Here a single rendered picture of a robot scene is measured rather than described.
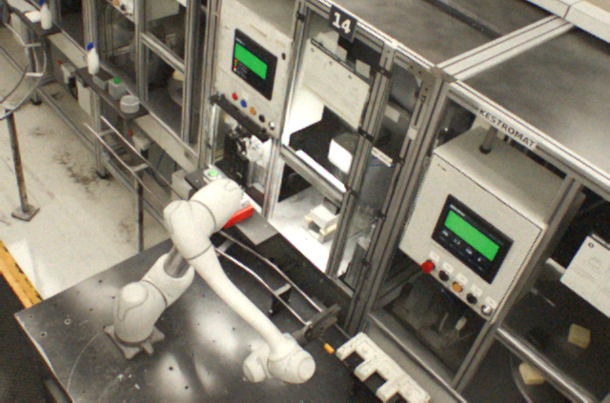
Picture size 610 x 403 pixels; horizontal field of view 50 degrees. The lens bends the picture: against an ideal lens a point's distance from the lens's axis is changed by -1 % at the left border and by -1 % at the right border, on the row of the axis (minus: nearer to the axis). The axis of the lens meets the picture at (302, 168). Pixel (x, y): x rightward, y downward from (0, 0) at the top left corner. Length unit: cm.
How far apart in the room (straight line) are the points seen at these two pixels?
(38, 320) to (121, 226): 139
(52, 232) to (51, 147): 81
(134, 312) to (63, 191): 195
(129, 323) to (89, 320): 29
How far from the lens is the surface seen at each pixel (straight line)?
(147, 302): 263
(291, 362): 220
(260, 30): 256
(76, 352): 283
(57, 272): 399
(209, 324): 289
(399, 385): 262
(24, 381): 359
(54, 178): 455
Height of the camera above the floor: 302
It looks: 40 degrees down
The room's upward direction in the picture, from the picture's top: 11 degrees clockwise
